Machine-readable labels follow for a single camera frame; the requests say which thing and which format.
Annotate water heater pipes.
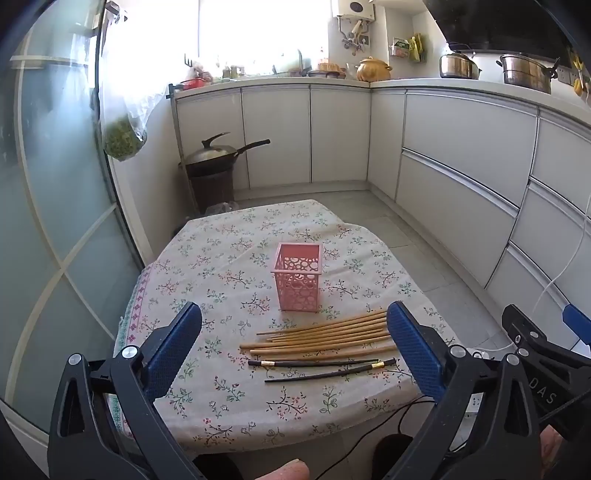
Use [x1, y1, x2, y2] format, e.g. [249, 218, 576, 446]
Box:
[337, 16, 371, 57]

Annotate woven dish basket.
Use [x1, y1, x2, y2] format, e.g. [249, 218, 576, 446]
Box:
[315, 59, 348, 78]

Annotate large steel stockpot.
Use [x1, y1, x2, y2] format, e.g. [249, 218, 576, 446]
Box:
[496, 54, 560, 95]

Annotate black range hood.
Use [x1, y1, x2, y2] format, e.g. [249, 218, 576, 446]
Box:
[422, 0, 585, 58]

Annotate brown bucket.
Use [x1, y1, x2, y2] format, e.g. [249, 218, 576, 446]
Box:
[189, 167, 236, 214]

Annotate steel cooking pot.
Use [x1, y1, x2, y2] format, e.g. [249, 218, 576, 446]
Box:
[438, 51, 482, 80]

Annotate white power strip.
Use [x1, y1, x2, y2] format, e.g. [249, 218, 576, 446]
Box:
[465, 348, 491, 418]

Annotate black cable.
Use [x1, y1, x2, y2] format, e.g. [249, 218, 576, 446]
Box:
[323, 401, 435, 480]

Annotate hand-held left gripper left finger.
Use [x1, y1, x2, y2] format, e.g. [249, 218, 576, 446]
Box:
[46, 301, 206, 480]

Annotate steel wok lid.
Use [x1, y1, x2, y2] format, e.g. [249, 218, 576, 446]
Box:
[185, 132, 239, 165]

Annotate frosted glass sliding door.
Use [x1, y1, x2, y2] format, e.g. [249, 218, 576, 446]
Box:
[0, 0, 155, 435]

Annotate white cable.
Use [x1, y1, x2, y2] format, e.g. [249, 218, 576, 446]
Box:
[531, 191, 591, 324]

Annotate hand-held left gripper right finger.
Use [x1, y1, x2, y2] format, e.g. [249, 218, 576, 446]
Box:
[387, 301, 541, 480]

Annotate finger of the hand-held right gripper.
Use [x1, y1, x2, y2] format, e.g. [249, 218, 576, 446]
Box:
[562, 304, 591, 345]
[502, 303, 579, 366]

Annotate white kitchen cabinets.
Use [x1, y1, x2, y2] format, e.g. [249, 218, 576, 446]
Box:
[172, 76, 591, 344]

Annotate black shoe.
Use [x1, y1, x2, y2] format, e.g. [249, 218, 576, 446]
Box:
[370, 433, 416, 480]
[193, 453, 243, 480]

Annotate person's left hand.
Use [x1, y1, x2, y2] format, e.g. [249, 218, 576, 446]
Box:
[264, 459, 311, 480]

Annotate black wok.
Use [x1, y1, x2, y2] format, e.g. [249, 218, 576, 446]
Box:
[185, 138, 271, 177]

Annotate person's right hand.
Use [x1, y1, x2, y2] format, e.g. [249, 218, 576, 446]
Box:
[539, 425, 570, 472]

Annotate white water heater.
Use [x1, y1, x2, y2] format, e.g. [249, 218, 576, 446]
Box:
[331, 0, 376, 22]

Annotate wall rack with green packets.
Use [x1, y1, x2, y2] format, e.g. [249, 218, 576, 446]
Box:
[389, 34, 426, 64]

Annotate yellow clay pot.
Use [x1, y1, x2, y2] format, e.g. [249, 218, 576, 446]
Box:
[355, 56, 393, 83]

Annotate plastic bag of green vegetables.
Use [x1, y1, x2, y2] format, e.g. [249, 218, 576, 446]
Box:
[95, 44, 161, 162]

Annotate pink perforated utensil holder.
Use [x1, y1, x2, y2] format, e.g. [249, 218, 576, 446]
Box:
[272, 243, 323, 313]

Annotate row of bamboo chopsticks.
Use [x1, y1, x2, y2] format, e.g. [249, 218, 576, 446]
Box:
[239, 310, 394, 357]

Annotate floral tablecloth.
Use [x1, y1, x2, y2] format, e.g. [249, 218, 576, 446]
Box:
[115, 199, 455, 452]

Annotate row of small bottles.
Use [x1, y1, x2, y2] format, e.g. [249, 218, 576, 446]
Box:
[216, 60, 246, 79]

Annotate yellow hanging utensils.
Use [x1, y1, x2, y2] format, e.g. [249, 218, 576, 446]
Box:
[569, 48, 590, 97]

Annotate black chopstick with gold band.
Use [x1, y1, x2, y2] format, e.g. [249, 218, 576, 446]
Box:
[264, 362, 384, 384]
[248, 357, 397, 368]

